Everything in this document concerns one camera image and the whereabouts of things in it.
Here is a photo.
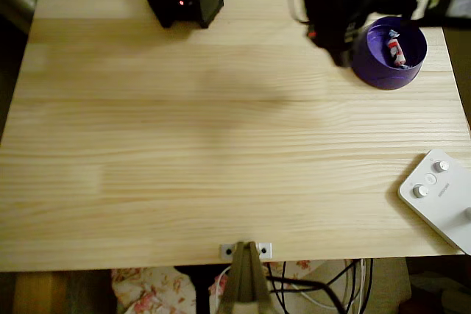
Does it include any candy red white wrapper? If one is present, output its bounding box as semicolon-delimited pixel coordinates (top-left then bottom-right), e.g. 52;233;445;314
384;29;409;69

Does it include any purple plastic bowl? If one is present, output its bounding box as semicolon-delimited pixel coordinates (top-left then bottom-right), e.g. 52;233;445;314
351;15;428;91

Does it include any black grey device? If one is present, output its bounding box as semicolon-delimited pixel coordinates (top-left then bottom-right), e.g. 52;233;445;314
403;0;471;30

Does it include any white control box with knobs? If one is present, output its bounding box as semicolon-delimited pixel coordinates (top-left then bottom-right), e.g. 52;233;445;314
397;148;471;256

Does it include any olive metal stand clamp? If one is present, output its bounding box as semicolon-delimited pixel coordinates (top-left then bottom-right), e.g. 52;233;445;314
216;240;274;314

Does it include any black table leg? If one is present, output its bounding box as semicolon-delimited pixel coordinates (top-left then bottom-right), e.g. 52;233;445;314
174;265;213;314

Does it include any floral fabric cover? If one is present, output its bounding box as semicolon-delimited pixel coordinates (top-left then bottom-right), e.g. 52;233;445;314
111;266;198;314

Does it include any wooden furniture piece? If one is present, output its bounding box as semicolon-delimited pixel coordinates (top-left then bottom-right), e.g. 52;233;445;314
13;272;65;314

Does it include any white mounting bracket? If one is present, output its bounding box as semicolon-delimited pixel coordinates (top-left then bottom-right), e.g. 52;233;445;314
219;242;274;259

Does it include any black cable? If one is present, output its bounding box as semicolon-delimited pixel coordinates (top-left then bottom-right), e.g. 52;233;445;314
265;273;349;314
344;257;375;314

